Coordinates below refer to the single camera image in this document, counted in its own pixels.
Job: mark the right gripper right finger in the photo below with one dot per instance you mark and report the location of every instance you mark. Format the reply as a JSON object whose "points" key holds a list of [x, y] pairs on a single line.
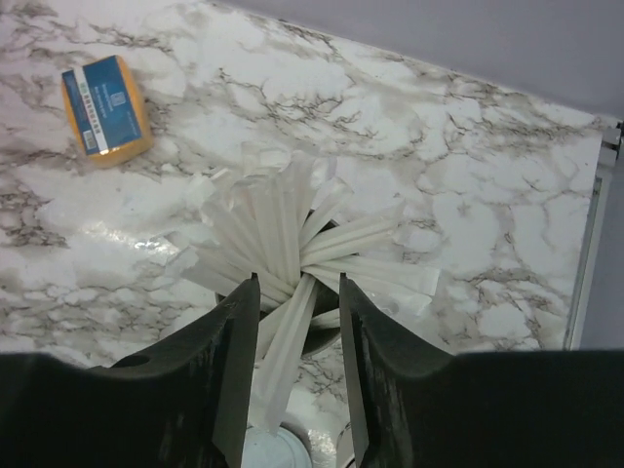
{"points": [[412, 404]]}

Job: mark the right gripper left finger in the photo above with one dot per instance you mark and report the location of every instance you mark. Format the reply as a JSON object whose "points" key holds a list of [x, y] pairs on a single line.
{"points": [[181, 402]]}

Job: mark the grey straw holder cup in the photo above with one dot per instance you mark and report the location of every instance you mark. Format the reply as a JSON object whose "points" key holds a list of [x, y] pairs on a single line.
{"points": [[234, 266]]}

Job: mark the small blue orange box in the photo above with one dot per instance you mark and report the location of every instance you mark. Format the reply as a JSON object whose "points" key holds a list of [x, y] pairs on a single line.
{"points": [[106, 111]]}

